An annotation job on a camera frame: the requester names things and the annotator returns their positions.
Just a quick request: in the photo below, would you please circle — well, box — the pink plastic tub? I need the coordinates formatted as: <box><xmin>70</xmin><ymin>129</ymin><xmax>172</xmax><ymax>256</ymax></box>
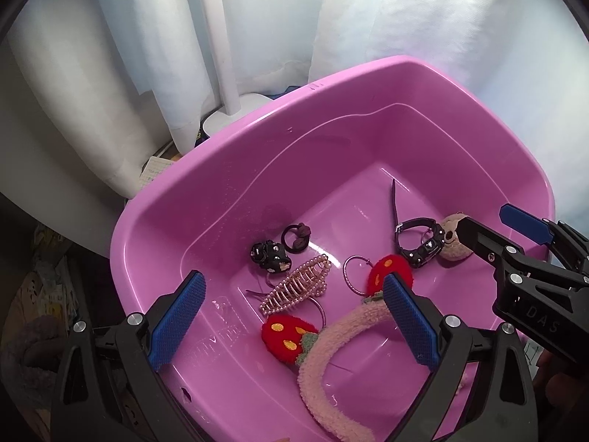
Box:
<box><xmin>109</xmin><ymin>55</ymin><xmax>555</xmax><ymax>442</ymax></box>

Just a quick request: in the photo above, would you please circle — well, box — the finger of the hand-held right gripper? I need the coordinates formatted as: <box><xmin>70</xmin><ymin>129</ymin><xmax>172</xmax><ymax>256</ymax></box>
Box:
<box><xmin>453</xmin><ymin>216</ymin><xmax>589</xmax><ymax>295</ymax></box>
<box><xmin>499</xmin><ymin>203</ymin><xmax>589</xmax><ymax>279</ymax></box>

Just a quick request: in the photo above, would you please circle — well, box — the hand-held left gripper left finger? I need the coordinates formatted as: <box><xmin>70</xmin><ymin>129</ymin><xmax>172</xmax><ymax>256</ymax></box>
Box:
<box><xmin>50</xmin><ymin>269</ymin><xmax>206</xmax><ymax>442</ymax></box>

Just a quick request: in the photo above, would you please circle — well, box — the large silver bangle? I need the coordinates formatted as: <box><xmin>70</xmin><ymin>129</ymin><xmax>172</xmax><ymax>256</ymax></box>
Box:
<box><xmin>308</xmin><ymin>295</ymin><xmax>328</xmax><ymax>327</ymax></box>

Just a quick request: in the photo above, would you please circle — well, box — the beige plush toy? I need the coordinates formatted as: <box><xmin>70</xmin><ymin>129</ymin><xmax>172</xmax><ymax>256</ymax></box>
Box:
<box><xmin>435</xmin><ymin>212</ymin><xmax>475</xmax><ymax>261</ymax></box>

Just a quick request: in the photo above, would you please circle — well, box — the white floor lamp stand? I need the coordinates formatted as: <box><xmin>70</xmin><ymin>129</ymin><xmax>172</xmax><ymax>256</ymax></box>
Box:
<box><xmin>195</xmin><ymin>0</ymin><xmax>277</xmax><ymax>138</ymax></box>

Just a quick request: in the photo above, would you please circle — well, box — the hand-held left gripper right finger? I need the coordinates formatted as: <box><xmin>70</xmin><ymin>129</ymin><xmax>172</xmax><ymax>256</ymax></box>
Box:
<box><xmin>382</xmin><ymin>271</ymin><xmax>539</xmax><ymax>442</ymax></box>

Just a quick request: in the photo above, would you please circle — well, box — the pink fluffy strawberry headband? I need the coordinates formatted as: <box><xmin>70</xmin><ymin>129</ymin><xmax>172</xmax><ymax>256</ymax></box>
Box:
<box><xmin>261</xmin><ymin>254</ymin><xmax>470</xmax><ymax>442</ymax></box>

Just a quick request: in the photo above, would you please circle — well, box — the black wrist watch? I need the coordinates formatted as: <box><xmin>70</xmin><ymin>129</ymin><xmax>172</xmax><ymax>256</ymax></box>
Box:
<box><xmin>390</xmin><ymin>177</ymin><xmax>445</xmax><ymax>269</ymax></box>

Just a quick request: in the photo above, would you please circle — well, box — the black camera keychain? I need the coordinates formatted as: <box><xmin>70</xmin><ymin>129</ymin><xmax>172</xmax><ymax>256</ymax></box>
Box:
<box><xmin>251</xmin><ymin>239</ymin><xmax>292</xmax><ymax>273</ymax></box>

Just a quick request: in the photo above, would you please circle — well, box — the person's right hand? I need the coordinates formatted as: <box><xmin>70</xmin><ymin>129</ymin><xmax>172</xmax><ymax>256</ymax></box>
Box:
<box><xmin>529</xmin><ymin>347</ymin><xmax>589</xmax><ymax>429</ymax></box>

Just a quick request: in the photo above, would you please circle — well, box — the gold pearl hair claw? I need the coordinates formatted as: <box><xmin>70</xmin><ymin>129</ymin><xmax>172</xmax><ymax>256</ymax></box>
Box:
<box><xmin>260</xmin><ymin>254</ymin><xmax>332</xmax><ymax>318</ymax></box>

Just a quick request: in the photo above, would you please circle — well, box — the handwritten paper sheet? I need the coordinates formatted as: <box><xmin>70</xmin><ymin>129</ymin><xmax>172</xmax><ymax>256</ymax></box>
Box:
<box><xmin>138</xmin><ymin>157</ymin><xmax>176</xmax><ymax>192</ymax></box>

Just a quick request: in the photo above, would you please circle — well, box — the white curtain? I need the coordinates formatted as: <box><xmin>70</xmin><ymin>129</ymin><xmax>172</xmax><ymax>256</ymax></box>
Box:
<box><xmin>0</xmin><ymin>0</ymin><xmax>589</xmax><ymax>203</ymax></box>

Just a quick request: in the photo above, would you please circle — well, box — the printed fabric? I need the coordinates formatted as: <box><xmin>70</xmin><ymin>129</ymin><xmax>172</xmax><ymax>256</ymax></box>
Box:
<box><xmin>18</xmin><ymin>221</ymin><xmax>120</xmax><ymax>378</ymax></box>

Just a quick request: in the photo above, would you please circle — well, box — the black and mauve hair tie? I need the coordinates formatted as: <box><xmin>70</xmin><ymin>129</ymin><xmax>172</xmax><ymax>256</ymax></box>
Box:
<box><xmin>281</xmin><ymin>222</ymin><xmax>311</xmax><ymax>254</ymax></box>

